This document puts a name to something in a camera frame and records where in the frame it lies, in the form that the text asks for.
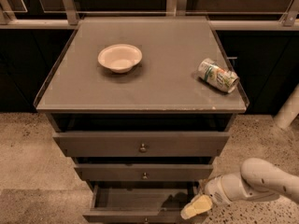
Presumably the grey top drawer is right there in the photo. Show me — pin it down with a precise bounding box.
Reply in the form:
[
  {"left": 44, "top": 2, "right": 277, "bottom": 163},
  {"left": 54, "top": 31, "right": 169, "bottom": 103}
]
[{"left": 53, "top": 132, "right": 229, "bottom": 158}]

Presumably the green white soda can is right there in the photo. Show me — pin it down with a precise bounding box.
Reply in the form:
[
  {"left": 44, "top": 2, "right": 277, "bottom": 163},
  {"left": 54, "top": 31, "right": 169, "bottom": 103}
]
[{"left": 197, "top": 58, "right": 239, "bottom": 93}]

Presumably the white cylindrical post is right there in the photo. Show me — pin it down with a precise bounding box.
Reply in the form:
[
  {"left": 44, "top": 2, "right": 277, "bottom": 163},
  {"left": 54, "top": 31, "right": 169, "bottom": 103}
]
[{"left": 274, "top": 84, "right": 299, "bottom": 129}]

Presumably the metal glass railing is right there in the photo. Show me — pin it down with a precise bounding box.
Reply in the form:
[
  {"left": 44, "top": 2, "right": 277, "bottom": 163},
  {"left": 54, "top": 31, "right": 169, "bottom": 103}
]
[{"left": 1, "top": 0, "right": 299, "bottom": 31}]

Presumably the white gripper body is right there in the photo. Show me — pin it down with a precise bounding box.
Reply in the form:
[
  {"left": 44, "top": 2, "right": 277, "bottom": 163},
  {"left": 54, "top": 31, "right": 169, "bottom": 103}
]
[{"left": 204, "top": 176, "right": 232, "bottom": 206}]

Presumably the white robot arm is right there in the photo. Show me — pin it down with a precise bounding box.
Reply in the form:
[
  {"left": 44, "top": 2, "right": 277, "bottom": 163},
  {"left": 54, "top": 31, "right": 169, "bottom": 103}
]
[{"left": 180, "top": 158, "right": 299, "bottom": 219}]

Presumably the grey bottom drawer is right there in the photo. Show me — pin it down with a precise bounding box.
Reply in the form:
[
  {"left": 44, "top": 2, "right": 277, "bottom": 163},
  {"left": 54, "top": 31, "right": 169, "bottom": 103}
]
[{"left": 83, "top": 183, "right": 207, "bottom": 224}]

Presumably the grey middle drawer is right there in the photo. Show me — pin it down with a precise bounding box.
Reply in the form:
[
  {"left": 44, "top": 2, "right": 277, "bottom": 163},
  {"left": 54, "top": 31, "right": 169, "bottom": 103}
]
[{"left": 75, "top": 164, "right": 213, "bottom": 181}]

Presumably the grey drawer cabinet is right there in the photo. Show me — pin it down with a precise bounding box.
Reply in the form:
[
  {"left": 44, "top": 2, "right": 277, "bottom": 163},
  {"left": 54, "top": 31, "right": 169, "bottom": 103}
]
[{"left": 33, "top": 15, "right": 250, "bottom": 191}]

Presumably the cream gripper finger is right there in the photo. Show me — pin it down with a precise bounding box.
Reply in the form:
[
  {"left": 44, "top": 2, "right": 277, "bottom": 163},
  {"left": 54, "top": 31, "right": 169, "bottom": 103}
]
[{"left": 180, "top": 195, "right": 213, "bottom": 219}]

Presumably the white paper bowl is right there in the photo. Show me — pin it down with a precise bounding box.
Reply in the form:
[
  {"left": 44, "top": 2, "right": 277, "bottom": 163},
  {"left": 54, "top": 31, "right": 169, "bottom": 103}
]
[{"left": 97, "top": 44, "right": 143, "bottom": 74}]

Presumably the grey drawer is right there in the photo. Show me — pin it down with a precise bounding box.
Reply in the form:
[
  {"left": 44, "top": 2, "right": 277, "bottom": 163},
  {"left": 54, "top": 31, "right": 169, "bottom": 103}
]
[
  {"left": 53, "top": 132, "right": 229, "bottom": 158},
  {"left": 75, "top": 164, "right": 213, "bottom": 181},
  {"left": 83, "top": 183, "right": 207, "bottom": 224}
]

